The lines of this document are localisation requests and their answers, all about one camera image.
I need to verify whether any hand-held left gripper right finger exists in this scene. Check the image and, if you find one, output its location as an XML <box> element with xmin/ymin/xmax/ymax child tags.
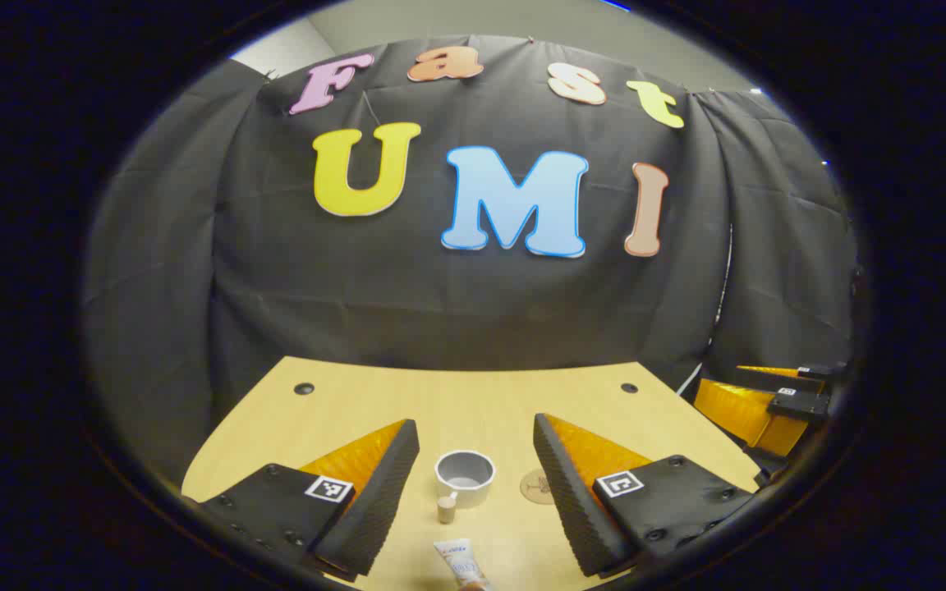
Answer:
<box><xmin>533</xmin><ymin>413</ymin><xmax>757</xmax><ymax>578</ymax></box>

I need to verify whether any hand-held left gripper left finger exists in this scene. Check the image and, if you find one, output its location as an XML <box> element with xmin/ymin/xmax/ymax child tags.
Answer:
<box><xmin>194</xmin><ymin>419</ymin><xmax>420</xmax><ymax>580</ymax></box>

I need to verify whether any round wooden coaster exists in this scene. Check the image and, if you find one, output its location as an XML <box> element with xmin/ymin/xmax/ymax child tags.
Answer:
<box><xmin>520</xmin><ymin>469</ymin><xmax>560</xmax><ymax>505</ymax></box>

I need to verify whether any white cup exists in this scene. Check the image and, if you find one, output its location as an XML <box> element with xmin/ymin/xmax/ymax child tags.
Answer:
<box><xmin>434</xmin><ymin>450</ymin><xmax>496</xmax><ymax>508</ymax></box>

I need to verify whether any white toothpaste tube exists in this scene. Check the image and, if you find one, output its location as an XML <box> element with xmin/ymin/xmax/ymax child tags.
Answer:
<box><xmin>433</xmin><ymin>538</ymin><xmax>494</xmax><ymax>591</ymax></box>

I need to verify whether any wooden desktop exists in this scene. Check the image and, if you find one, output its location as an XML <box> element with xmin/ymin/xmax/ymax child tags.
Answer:
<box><xmin>181</xmin><ymin>355</ymin><xmax>761</xmax><ymax>591</ymax></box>

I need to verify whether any black backdrop cloth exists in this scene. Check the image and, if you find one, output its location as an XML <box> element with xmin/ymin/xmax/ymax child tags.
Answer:
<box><xmin>83</xmin><ymin>34</ymin><xmax>860</xmax><ymax>485</ymax></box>

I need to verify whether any white hanging cable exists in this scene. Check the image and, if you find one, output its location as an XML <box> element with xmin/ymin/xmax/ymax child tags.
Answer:
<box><xmin>674</xmin><ymin>226</ymin><xmax>735</xmax><ymax>396</ymax></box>

